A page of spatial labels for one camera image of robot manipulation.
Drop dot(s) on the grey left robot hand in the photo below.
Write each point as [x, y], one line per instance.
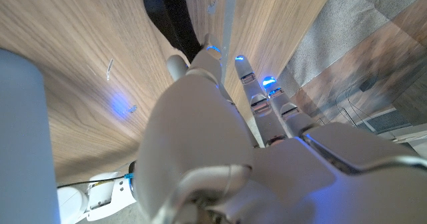
[200, 144]

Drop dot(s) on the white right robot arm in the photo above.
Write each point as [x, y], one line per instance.
[100, 197]

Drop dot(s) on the small black rectangular device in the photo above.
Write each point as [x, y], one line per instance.
[170, 14]

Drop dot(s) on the printed office backdrop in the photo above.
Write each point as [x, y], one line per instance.
[360, 50]

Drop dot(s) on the translucent blue-grey plastic cup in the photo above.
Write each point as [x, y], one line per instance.
[23, 144]

